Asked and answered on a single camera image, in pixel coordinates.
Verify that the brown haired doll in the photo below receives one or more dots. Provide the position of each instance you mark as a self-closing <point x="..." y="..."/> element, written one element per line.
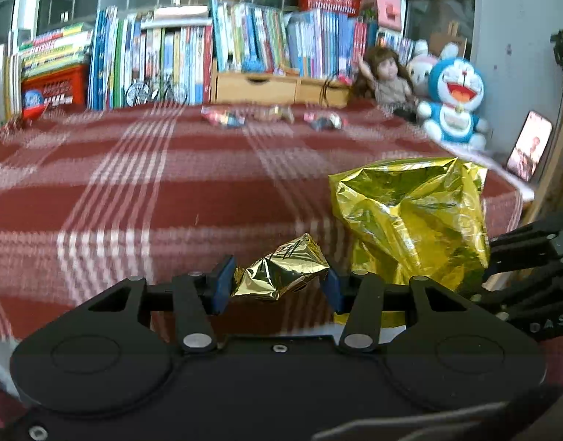
<point x="382" y="78"/>

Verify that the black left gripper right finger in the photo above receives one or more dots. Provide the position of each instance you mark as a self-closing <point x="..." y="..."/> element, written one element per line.
<point x="364" y="296"/>

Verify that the stack of horizontal books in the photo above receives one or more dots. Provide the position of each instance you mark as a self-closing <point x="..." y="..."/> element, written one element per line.
<point x="57" y="49"/>

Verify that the red maroon striped sleeve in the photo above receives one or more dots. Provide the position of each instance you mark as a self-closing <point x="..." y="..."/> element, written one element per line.
<point x="554" y="358"/>

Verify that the wooden drawer box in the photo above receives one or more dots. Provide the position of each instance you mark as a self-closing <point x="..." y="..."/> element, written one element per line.
<point x="272" y="89"/>

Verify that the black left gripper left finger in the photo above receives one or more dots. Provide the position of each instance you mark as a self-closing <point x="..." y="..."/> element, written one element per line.
<point x="192" y="298"/>

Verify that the red white plaid tablecloth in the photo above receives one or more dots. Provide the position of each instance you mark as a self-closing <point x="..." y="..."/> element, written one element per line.
<point x="90" y="198"/>

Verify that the miniature bicycle model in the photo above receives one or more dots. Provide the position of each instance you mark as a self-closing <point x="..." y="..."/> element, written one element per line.
<point x="163" y="88"/>

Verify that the large gold foil bag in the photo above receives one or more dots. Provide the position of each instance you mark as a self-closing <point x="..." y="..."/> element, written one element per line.
<point x="415" y="217"/>

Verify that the small gold foil wrapper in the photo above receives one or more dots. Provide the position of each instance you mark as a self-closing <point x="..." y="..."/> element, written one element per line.
<point x="288" y="268"/>

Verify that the blue Doraemon plush toy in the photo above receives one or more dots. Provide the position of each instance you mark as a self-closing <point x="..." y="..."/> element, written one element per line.
<point x="456" y="90"/>

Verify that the row of upright books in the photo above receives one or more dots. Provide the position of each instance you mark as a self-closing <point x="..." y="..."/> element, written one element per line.
<point x="189" y="42"/>

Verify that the candy wrappers on table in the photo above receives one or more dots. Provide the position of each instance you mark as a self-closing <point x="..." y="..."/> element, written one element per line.
<point x="231" y="118"/>

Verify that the smartphone with lit screen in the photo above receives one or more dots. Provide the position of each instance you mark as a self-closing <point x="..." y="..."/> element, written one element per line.
<point x="530" y="146"/>

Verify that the white pink plush toy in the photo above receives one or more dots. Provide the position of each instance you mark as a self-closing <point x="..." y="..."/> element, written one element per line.
<point x="420" y="67"/>

